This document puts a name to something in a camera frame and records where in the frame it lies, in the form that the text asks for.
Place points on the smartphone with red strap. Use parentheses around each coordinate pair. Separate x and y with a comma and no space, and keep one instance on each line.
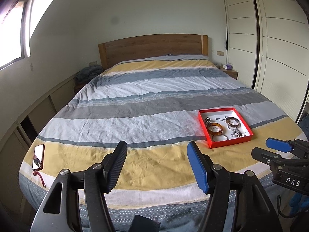
(37,162)

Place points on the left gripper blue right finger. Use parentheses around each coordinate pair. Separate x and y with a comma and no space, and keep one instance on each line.
(201,168)

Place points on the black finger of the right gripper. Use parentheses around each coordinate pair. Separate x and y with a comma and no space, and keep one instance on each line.
(264,156)

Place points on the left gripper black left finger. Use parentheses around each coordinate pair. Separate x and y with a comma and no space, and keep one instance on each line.
(113,164)

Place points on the tortoiseshell bangle outside box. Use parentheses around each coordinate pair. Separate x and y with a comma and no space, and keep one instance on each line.
(232,122)

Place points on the wooden headboard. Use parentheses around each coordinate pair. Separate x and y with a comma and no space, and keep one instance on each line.
(139,47)

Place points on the wall switch plate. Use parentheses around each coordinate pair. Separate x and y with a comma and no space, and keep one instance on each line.
(220,53)

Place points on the purple tissue box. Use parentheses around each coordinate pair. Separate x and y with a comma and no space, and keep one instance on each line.
(227,66)

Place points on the white wardrobe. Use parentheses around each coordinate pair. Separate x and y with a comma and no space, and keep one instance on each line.
(267,43)

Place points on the dark clothes pile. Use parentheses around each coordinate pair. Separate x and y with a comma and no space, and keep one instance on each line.
(88,73)

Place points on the window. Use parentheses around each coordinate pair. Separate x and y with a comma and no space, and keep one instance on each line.
(13,34)

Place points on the red jewelry box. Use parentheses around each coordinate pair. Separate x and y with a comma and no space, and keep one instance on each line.
(235,135)

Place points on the wooden nightstand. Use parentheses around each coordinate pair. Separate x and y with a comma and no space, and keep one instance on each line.
(232,73)

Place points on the striped bed duvet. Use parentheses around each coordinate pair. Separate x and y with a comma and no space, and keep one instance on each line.
(153,105)

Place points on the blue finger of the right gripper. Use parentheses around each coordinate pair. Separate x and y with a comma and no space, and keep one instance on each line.
(280,145)

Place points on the tortoiseshell bangle in box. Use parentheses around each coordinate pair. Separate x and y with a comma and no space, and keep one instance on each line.
(214,129)

